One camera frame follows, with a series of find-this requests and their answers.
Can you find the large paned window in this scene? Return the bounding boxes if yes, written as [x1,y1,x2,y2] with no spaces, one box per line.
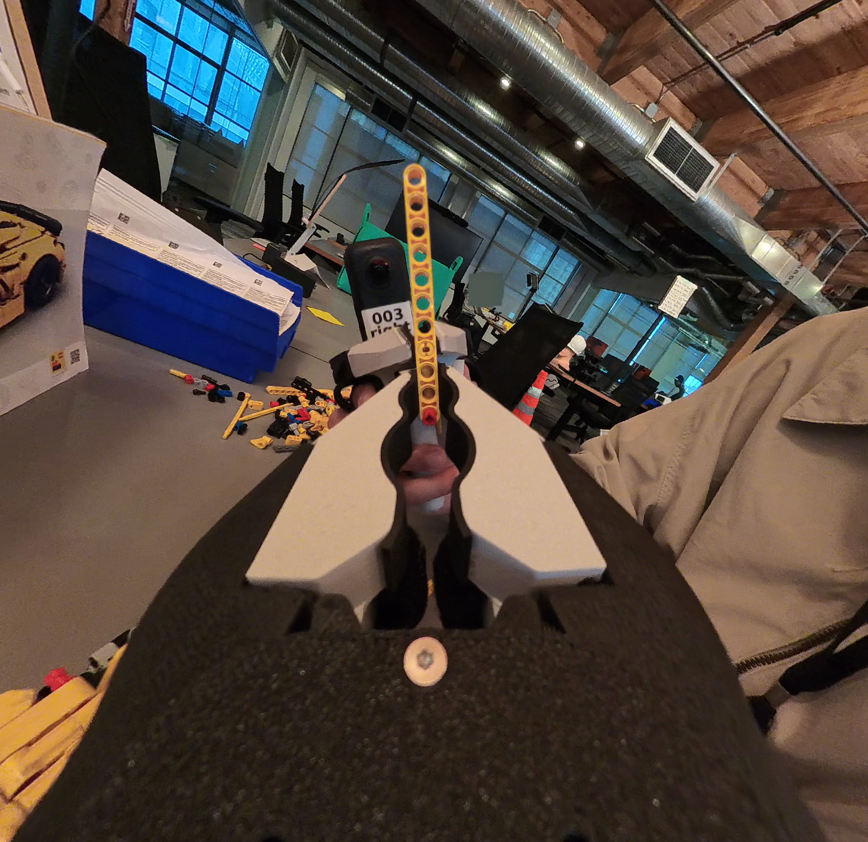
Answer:
[78,0,272,144]

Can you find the person's right hand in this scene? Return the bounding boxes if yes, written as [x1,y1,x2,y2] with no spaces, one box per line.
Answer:
[327,379,465,497]

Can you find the black shoulder strap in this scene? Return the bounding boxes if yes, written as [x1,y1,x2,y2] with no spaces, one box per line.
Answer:
[746,598,868,734]

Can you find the white hanging paper sign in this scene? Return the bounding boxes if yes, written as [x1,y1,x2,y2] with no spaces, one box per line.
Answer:
[658,275,698,318]

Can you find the orange traffic cone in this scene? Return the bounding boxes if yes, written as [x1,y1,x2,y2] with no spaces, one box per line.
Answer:
[512,370,549,423]

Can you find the wooden post with red label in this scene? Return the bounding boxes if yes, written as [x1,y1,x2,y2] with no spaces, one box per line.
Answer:
[95,0,143,43]

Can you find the black monitor screen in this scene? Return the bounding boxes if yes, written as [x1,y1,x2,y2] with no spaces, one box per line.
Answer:
[387,191,484,281]

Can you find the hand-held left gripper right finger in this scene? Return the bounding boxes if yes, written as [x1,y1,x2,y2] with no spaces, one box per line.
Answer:
[437,370,608,626]

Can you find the partly built toy car model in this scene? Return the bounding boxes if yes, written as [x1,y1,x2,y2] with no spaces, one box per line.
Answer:
[0,632,130,842]

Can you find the instruction poster board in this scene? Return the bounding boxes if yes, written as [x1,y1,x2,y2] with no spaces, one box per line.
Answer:
[0,0,52,118]

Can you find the silver ventilation duct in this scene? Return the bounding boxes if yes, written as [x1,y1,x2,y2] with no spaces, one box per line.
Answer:
[264,0,842,317]

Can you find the instruction booklet with yellow car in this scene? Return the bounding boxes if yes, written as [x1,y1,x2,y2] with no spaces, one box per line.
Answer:
[0,106,107,416]

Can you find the teal green plastic bin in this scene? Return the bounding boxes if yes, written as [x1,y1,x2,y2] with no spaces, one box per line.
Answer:
[335,204,465,321]

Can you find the pile of loose brick pieces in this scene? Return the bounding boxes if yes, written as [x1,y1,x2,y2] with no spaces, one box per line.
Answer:
[224,377,354,453]

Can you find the cluster of small brick pins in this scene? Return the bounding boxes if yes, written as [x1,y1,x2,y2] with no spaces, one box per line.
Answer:
[170,369,235,403]

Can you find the stack of white paper sheets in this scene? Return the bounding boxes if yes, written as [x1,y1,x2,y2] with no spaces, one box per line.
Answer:
[88,170,302,334]

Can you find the yellow brick beam assembly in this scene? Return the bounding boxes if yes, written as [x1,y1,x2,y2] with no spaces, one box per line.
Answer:
[402,164,443,428]

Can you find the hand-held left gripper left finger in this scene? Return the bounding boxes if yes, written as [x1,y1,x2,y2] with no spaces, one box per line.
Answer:
[245,373,425,627]

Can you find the black office chair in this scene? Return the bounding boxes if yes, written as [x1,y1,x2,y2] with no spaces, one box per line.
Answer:
[478,304,585,410]

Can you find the blue storage bin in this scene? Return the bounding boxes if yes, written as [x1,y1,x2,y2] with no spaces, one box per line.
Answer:
[83,170,304,383]

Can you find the white vent grille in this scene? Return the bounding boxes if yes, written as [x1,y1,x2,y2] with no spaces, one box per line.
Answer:
[646,118,721,202]

